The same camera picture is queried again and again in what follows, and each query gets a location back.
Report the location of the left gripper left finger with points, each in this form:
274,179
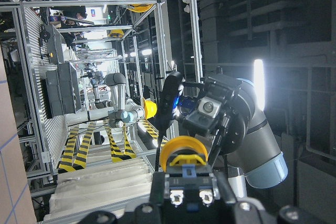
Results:
160,189

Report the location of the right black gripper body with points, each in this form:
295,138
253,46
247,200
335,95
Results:
218,117

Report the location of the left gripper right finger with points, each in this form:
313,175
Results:
223,193

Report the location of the yellow push button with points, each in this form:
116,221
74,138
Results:
189,181

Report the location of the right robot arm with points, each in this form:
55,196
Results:
259,156

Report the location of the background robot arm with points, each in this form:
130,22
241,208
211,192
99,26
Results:
128,176

